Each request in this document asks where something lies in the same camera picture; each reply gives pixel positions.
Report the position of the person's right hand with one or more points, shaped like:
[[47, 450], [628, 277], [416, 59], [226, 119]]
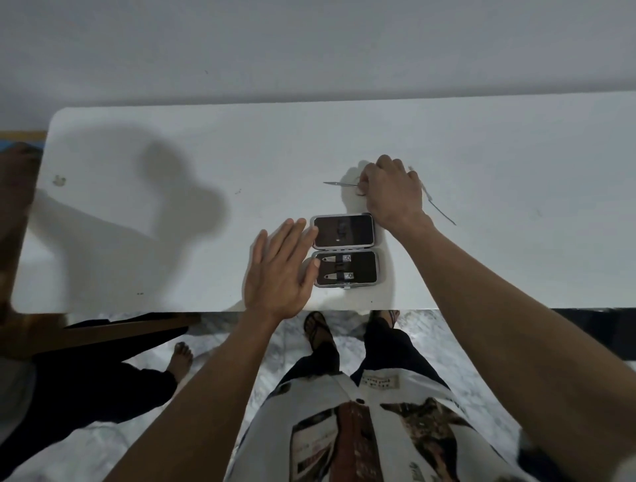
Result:
[[395, 196]]

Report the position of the person's left hand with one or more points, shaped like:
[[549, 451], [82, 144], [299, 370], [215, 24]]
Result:
[[276, 278]]

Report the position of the small silver nail clipper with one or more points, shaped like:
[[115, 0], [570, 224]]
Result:
[[339, 258]]

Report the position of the person's left thumb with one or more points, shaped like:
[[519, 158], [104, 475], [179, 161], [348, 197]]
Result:
[[312, 275]]

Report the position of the person's left middle finger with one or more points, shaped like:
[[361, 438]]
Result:
[[295, 236]]

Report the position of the person's left forearm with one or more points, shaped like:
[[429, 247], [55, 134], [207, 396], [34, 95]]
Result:
[[198, 402]]

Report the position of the person's right sandal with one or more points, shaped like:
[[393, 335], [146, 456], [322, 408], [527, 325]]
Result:
[[388, 318]]

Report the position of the person's right forearm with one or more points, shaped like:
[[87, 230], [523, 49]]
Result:
[[521, 337]]

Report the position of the person's sandal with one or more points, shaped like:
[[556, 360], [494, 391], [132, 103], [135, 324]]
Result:
[[318, 330], [388, 318]]

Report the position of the person's left sandal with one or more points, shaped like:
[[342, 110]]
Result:
[[318, 330]]

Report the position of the grey open manicure case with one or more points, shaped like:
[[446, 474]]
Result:
[[348, 251]]

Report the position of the white printed shirt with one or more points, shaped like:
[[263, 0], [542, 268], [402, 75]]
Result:
[[377, 437]]

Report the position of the thin metal manicure tool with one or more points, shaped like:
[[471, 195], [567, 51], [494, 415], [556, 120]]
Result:
[[340, 184]]

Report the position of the person's right thumb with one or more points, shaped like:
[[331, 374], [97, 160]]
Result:
[[362, 187]]

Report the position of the large silver nail clipper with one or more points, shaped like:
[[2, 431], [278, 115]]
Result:
[[339, 275]]

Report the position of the long metal nail file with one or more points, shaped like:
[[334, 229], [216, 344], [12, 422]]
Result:
[[438, 206]]

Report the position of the person's left little finger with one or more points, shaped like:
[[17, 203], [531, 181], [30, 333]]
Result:
[[260, 246]]

